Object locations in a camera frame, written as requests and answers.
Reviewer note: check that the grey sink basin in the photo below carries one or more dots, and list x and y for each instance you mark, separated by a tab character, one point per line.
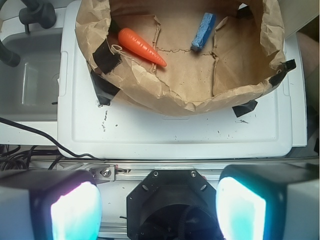
29	92

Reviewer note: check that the aluminium rail frame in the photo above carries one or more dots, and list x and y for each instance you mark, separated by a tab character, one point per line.
110	171

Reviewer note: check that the brown paper bag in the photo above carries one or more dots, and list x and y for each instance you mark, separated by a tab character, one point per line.
233	68

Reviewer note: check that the white plastic bin lid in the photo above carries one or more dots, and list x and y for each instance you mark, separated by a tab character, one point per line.
123	131

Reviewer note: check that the black tape left front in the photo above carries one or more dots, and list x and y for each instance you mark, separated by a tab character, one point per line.
104	90

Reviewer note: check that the blue sponge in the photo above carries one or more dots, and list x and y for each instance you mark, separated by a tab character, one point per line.
204	31

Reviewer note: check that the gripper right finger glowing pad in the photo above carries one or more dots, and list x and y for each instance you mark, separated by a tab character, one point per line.
278	201

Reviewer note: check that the black tape back corner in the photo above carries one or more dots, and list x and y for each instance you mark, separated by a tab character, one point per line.
244	13

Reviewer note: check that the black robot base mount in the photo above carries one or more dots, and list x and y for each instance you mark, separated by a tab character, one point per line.
172	205

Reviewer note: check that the orange plastic carrot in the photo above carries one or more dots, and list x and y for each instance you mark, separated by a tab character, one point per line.
130	40

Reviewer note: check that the black tape on bag left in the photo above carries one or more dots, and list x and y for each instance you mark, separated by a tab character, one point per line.
105	59

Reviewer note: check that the black tape on bag right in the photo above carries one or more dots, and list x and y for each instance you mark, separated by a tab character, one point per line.
283	70

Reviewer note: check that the black tape on bag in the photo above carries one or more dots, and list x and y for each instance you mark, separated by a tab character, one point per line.
105	59
283	70

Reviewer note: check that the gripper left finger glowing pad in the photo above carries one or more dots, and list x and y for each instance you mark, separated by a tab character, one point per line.
49	205

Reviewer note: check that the black tape right front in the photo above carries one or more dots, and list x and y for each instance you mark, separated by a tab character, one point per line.
245	108

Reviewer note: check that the dark grey faucet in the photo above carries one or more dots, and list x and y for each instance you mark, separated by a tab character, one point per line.
37	11

